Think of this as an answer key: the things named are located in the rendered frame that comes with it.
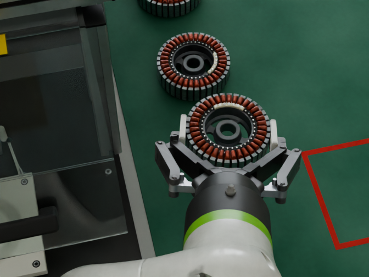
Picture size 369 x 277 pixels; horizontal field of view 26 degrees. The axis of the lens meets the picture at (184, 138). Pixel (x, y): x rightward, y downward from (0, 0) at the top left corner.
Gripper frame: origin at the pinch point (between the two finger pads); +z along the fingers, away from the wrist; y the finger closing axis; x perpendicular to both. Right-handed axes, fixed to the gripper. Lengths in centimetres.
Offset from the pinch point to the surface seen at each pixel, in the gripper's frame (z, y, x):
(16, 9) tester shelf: -11.0, -24.4, 19.2
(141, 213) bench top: -0.2, -11.1, -13.3
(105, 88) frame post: -2.4, -15.8, 6.4
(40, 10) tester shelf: -10.0, -22.0, 18.9
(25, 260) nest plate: -10.0, -25.4, -15.2
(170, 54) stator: 20.1, -8.9, 2.8
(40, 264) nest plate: -10.3, -23.3, -15.4
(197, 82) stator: 15.2, -4.5, 0.4
